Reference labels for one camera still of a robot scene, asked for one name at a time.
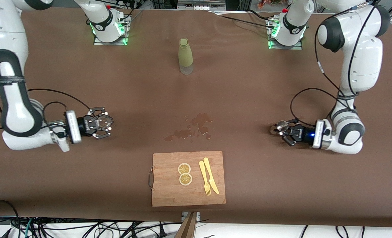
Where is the metal table bracket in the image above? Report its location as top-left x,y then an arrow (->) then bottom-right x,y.
181,211 -> 200,222

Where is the teal floor cable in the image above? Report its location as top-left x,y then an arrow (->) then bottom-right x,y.
23,218 -> 35,238

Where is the yellow plastic fork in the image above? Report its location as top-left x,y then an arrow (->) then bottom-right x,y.
199,160 -> 212,196

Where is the grey power strip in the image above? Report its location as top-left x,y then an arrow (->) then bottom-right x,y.
178,0 -> 227,10

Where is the small clear glass cup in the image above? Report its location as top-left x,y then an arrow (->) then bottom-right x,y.
96,113 -> 114,132

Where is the green sleeved glass bottle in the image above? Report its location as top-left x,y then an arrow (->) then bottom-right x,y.
178,38 -> 194,75

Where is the wooden cutting board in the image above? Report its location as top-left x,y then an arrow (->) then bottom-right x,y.
148,151 -> 226,207

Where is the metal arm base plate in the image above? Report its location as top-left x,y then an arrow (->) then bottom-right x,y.
266,18 -> 303,50
93,15 -> 129,46

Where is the black cable bundle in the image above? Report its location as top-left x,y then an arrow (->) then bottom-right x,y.
34,219 -> 171,238

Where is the yellow plastic knife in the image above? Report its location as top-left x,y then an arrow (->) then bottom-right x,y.
203,157 -> 220,195

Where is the brown table cover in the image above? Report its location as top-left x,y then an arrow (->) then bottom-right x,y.
0,6 -> 392,228

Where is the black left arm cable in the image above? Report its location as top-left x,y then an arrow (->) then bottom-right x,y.
290,0 -> 376,128

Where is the black base cable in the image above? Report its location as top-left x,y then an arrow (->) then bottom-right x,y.
112,0 -> 144,21
213,9 -> 277,31

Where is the wooden post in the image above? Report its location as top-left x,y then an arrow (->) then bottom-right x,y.
175,212 -> 197,238

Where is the thick black floor cable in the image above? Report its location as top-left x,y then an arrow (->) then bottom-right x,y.
0,199 -> 22,238

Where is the steel double jigger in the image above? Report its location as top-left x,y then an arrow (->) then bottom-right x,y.
270,120 -> 291,135

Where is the liquid spill puddle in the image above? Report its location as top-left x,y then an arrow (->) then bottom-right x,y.
164,113 -> 213,142

